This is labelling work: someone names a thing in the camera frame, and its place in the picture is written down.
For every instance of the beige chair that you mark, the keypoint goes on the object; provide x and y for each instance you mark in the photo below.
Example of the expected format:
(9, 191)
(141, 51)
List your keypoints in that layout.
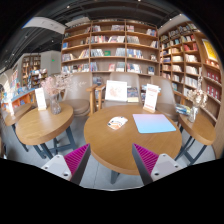
(165, 102)
(81, 94)
(132, 80)

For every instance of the glass vase with pink flowers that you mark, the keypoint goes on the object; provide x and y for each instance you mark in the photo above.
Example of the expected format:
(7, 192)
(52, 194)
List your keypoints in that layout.
(53, 86)

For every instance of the beige chair in middle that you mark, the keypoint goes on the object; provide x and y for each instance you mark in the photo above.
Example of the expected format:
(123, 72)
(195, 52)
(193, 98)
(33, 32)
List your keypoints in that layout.
(132, 80)

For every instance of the beige chair on right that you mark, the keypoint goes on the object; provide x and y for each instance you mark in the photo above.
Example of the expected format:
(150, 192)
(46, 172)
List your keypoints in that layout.
(165, 102)

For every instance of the white sign on centre table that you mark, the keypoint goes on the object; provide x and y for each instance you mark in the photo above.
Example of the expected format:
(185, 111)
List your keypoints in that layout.
(151, 97)

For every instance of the book on middle chair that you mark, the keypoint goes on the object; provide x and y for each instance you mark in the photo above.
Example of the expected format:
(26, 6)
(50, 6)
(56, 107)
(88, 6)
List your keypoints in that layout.
(132, 94)

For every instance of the small table at far left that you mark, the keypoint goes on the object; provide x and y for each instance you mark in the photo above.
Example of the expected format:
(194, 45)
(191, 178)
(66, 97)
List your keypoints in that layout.
(19, 112)

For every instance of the white illustrated display board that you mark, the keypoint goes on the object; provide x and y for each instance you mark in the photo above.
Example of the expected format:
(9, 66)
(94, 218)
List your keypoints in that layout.
(116, 91)

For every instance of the round wooden left table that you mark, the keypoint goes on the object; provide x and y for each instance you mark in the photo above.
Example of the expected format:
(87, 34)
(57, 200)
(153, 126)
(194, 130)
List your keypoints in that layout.
(37, 127)

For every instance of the round wooden table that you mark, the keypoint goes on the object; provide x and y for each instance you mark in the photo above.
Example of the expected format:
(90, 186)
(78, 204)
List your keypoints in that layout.
(201, 130)
(37, 127)
(113, 148)

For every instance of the wooden right wall bookshelf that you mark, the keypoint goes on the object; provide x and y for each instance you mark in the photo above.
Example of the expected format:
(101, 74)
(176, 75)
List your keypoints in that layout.
(188, 59)

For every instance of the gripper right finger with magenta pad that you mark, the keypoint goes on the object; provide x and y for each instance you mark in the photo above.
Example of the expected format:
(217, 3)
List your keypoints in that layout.
(152, 166)

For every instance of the white sign on left table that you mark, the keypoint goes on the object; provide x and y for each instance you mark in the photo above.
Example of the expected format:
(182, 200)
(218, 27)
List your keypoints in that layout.
(40, 98)

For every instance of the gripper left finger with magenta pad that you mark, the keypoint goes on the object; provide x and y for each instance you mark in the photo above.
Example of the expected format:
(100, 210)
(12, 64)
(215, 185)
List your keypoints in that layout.
(70, 167)

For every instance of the blue pink mouse pad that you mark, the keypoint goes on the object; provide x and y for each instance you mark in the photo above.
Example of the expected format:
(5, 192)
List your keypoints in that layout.
(153, 123)

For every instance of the round wooden centre table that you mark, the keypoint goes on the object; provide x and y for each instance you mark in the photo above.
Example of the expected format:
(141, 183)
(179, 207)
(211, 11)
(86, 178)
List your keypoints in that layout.
(113, 148)

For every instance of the white sign on table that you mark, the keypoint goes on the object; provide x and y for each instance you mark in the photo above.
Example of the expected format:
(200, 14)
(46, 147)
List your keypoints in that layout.
(40, 98)
(151, 97)

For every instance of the far left wooden bookshelf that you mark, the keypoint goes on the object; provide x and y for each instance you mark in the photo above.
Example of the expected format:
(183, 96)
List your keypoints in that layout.
(30, 70)

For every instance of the round wooden right table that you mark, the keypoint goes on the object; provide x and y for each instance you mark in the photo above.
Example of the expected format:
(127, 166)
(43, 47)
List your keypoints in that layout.
(201, 130)

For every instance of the glass vase with white flowers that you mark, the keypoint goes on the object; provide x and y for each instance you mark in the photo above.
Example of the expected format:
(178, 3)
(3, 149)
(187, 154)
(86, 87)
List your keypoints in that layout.
(199, 99)

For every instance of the large wooden back bookshelf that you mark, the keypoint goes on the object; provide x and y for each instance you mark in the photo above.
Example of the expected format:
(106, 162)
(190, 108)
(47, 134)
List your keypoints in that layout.
(111, 45)

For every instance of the beige chair on left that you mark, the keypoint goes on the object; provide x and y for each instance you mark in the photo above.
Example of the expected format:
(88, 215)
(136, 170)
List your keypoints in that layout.
(81, 94)

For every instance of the books on right table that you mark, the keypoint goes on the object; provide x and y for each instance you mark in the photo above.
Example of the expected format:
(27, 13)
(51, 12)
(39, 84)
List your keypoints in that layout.
(182, 109)

